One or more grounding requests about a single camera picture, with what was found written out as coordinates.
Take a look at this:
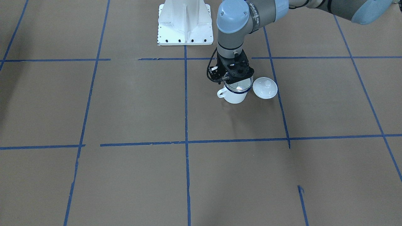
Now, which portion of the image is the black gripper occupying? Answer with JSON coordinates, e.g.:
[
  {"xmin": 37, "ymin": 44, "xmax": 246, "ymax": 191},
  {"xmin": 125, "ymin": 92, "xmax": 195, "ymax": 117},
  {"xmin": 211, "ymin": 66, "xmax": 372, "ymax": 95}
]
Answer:
[{"xmin": 217, "ymin": 50, "xmax": 254, "ymax": 84}]

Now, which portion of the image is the clear plastic funnel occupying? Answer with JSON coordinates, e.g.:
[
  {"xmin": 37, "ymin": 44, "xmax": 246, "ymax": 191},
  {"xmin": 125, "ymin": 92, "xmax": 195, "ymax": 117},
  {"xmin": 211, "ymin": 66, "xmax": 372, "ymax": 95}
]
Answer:
[{"xmin": 224, "ymin": 77, "xmax": 253, "ymax": 94}]

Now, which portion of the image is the white cup lid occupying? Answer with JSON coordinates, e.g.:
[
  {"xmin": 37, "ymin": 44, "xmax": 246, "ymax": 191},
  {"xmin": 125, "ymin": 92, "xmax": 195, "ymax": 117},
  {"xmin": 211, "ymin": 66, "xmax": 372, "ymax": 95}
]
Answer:
[{"xmin": 253, "ymin": 77, "xmax": 278, "ymax": 99}]

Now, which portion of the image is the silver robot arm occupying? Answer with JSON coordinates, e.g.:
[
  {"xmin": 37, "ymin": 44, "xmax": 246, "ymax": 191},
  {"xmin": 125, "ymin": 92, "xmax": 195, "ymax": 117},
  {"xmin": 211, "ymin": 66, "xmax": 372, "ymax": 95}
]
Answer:
[{"xmin": 206, "ymin": 0, "xmax": 392, "ymax": 84}]

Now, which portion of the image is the white enamel cup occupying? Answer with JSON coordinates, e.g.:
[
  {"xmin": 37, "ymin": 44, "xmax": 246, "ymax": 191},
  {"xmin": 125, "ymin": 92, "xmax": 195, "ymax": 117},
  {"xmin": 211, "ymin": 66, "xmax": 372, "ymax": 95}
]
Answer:
[{"xmin": 217, "ymin": 83, "xmax": 252, "ymax": 104}]

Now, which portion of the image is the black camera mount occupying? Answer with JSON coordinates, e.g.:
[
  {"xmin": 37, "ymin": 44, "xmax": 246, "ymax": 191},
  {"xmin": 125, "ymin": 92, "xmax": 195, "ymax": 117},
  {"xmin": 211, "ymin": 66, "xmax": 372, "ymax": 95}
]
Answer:
[{"xmin": 207, "ymin": 65, "xmax": 229, "ymax": 84}]

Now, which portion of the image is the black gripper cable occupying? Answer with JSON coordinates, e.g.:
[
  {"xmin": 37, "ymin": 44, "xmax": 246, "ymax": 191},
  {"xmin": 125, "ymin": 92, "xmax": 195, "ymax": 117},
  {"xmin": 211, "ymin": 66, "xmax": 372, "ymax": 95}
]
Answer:
[{"xmin": 206, "ymin": 47, "xmax": 230, "ymax": 83}]

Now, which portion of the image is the white camera stand pillar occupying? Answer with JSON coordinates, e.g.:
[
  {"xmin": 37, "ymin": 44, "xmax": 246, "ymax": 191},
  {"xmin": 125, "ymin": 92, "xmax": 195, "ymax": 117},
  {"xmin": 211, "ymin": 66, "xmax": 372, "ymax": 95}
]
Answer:
[{"xmin": 157, "ymin": 0, "xmax": 214, "ymax": 46}]

